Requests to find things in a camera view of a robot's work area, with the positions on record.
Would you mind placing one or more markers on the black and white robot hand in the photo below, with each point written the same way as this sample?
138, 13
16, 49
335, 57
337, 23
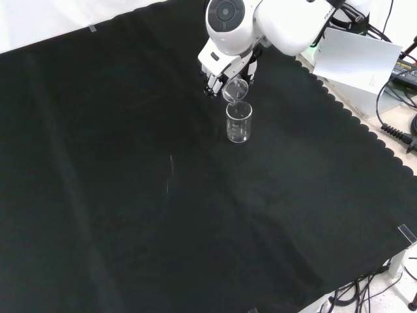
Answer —
215, 65

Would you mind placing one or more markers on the clear glass beaker with spout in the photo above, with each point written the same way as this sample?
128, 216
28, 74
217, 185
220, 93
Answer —
235, 91

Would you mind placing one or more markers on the clear graduated glass beaker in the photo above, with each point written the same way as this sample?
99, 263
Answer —
238, 130

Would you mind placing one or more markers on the clear tape strip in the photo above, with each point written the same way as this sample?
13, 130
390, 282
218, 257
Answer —
253, 310
92, 29
408, 233

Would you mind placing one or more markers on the black scalloped bench cloth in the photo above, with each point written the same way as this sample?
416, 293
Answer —
130, 195

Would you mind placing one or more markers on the black power adapter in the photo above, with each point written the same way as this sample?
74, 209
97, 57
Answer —
404, 70

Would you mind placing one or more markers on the black tripod leg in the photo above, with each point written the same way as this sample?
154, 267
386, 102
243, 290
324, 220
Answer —
408, 49

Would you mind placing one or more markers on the white bench leg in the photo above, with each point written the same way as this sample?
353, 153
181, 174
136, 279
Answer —
395, 264

